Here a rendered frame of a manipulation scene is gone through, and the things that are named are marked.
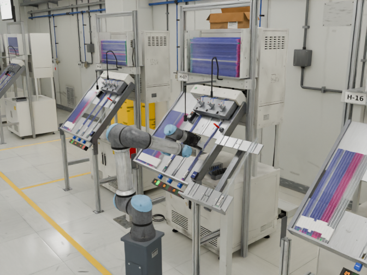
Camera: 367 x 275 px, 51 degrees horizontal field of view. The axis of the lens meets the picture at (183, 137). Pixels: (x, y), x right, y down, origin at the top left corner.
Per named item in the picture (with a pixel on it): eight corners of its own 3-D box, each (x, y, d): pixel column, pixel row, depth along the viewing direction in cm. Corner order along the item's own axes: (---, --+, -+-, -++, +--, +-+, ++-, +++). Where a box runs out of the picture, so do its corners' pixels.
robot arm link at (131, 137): (136, 127, 199) (195, 143, 235) (123, 124, 207) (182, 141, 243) (130, 148, 199) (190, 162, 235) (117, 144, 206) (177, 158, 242)
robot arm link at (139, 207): (141, 226, 213) (140, 204, 209) (125, 219, 222) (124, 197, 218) (157, 219, 221) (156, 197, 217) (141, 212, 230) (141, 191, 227)
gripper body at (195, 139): (202, 137, 258) (190, 131, 250) (197, 149, 257) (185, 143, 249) (194, 135, 264) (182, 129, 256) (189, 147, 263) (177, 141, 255)
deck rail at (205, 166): (195, 190, 255) (190, 186, 251) (193, 189, 256) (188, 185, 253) (248, 107, 273) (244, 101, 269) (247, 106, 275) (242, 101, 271)
